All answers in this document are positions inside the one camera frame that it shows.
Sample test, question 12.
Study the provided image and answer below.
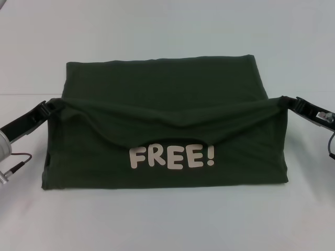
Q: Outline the dark red left wrist cable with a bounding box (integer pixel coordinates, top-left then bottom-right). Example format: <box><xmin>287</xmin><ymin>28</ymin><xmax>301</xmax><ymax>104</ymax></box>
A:
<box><xmin>0</xmin><ymin>153</ymin><xmax>34</xmax><ymax>186</ymax></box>

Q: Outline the right wrist cable with connectors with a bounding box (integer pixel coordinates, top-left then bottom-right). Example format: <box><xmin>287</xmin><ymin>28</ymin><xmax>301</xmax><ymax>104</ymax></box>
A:
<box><xmin>317</xmin><ymin>111</ymin><xmax>335</xmax><ymax>159</ymax></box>

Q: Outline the dark green t-shirt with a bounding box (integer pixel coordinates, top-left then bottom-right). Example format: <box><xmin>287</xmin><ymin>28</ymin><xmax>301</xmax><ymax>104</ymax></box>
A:
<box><xmin>41</xmin><ymin>54</ymin><xmax>290</xmax><ymax>191</ymax></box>

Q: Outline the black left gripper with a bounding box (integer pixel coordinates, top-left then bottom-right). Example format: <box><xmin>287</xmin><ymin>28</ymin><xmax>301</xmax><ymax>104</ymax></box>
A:
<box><xmin>0</xmin><ymin>97</ymin><xmax>64</xmax><ymax>144</ymax></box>

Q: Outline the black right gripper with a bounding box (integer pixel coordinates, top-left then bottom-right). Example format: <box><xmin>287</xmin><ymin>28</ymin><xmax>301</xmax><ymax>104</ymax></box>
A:
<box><xmin>279</xmin><ymin>95</ymin><xmax>335</xmax><ymax>131</ymax></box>

